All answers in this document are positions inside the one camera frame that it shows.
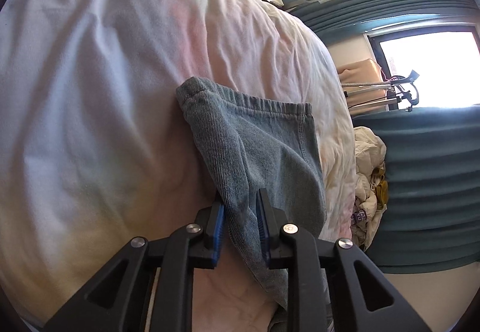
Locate garment steamer stand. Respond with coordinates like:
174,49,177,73
339,69,421,113

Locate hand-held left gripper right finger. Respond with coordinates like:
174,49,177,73
256,187,432,332

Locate pile of white bedding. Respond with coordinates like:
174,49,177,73
352,125,389,250

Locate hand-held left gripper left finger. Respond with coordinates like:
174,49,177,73
43,201,226,332

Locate blue denim pants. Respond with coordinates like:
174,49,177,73
175,76,334,332

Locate window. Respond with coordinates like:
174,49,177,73
367,30,480,109

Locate mustard yellow cloth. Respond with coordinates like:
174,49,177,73
371,163,389,210

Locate white garment with purple print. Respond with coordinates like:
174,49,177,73
350,204,370,228

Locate pastel tie-dye duvet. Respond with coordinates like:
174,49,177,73
0,0,357,332

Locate wide teal curtain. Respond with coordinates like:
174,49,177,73
352,105,480,274

